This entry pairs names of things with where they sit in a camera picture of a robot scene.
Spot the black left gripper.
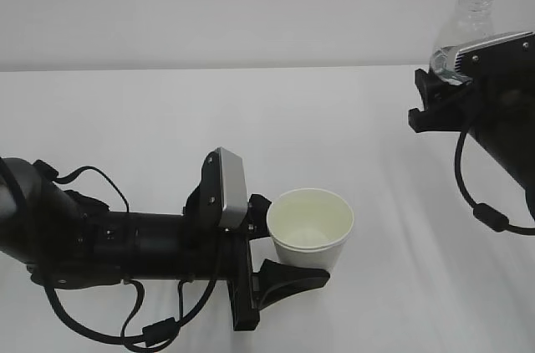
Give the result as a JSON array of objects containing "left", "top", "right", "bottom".
[{"left": 183, "top": 150, "right": 330, "bottom": 320}]

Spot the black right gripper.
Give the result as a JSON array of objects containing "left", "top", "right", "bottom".
[{"left": 408, "top": 51, "right": 535, "bottom": 135}]

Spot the white paper cup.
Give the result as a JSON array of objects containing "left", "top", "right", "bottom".
[{"left": 266, "top": 188, "right": 354, "bottom": 272}]

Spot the clear water bottle green label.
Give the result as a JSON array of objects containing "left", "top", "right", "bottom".
[{"left": 430, "top": 0, "right": 494, "bottom": 85}]

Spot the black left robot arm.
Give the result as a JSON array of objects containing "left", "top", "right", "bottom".
[{"left": 1, "top": 147, "right": 330, "bottom": 330}]

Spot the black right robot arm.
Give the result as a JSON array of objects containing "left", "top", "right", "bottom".
[{"left": 408, "top": 58, "right": 534, "bottom": 236}]

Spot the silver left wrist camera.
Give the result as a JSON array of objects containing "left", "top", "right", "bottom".
[{"left": 217, "top": 147, "right": 248, "bottom": 229}]

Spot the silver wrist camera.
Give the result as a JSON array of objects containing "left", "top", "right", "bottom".
[
  {"left": 217, "top": 147, "right": 248, "bottom": 229},
  {"left": 445, "top": 31, "right": 534, "bottom": 79}
]

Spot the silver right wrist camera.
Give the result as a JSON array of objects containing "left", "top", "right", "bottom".
[{"left": 445, "top": 31, "right": 534, "bottom": 79}]

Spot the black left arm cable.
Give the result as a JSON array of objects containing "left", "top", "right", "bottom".
[{"left": 37, "top": 160, "right": 218, "bottom": 348}]

